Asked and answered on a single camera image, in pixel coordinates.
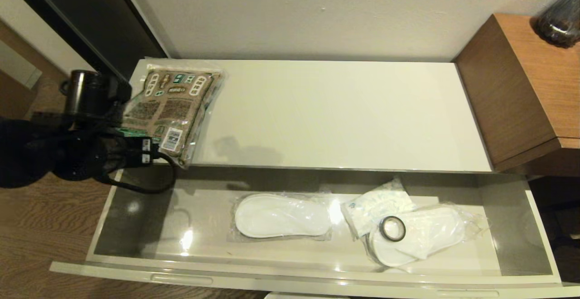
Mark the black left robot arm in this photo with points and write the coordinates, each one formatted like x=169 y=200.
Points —
x=27 y=154

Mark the silver black robot base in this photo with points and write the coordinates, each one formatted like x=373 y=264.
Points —
x=308 y=296

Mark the white slippers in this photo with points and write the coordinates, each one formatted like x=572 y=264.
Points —
x=281 y=215
x=435 y=233

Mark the black tape roll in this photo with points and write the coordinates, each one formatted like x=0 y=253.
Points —
x=382 y=229

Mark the dark door panel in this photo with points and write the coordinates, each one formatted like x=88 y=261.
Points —
x=99 y=22

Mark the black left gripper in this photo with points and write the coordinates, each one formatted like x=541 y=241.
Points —
x=133 y=151

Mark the brown packaged bag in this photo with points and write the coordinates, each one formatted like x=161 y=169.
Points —
x=176 y=104

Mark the grey cabinet drawer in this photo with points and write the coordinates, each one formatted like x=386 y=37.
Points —
x=281 y=253

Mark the brown wooden side table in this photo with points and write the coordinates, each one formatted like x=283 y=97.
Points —
x=521 y=86

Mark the grey glossy cabinet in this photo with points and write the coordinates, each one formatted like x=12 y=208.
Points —
x=340 y=118

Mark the white door frame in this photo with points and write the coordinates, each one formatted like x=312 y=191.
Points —
x=45 y=36

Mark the dark glass vase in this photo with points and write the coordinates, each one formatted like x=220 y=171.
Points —
x=559 y=22

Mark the patterned tissue pack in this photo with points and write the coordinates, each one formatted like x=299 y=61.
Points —
x=376 y=204

